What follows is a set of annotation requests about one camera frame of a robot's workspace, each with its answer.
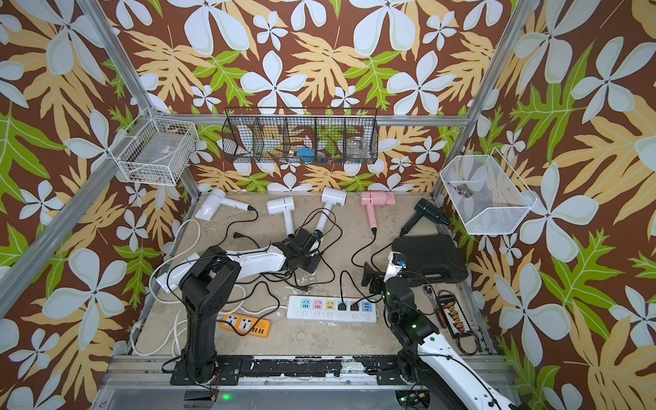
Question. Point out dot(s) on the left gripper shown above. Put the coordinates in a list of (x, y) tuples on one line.
[(313, 266)]

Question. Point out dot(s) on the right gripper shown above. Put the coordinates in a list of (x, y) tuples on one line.
[(368, 278)]

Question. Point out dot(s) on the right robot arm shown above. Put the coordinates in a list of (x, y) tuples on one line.
[(426, 358)]

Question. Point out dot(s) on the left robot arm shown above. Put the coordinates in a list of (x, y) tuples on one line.
[(206, 282)]

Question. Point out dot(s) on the black plastic tool case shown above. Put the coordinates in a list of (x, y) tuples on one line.
[(430, 259)]

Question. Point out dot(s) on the white multicolour power strip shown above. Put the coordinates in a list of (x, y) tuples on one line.
[(331, 310)]

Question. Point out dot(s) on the ratchet wrench tool set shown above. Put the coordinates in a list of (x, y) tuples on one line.
[(451, 317)]

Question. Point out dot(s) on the pink hair dryer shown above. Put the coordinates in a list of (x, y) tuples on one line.
[(370, 200)]

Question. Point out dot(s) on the black hair dryer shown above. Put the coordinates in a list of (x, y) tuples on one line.
[(425, 209)]

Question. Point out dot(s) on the orange power strip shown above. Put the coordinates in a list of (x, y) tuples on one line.
[(245, 325)]

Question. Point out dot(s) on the white hair dryer far left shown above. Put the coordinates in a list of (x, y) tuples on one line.
[(215, 199)]

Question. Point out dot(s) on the large white hair dryer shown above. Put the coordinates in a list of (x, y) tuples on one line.
[(170, 281)]

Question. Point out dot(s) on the white mesh basket right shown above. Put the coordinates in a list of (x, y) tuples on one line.
[(487, 193)]

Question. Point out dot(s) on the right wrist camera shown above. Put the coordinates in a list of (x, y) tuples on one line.
[(396, 265)]

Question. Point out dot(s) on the black mounting rail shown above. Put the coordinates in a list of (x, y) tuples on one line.
[(230, 370)]

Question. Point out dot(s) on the black wire basket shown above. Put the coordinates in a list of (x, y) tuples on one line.
[(336, 135)]

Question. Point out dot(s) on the white wire basket left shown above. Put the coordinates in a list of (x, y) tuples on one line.
[(158, 151)]

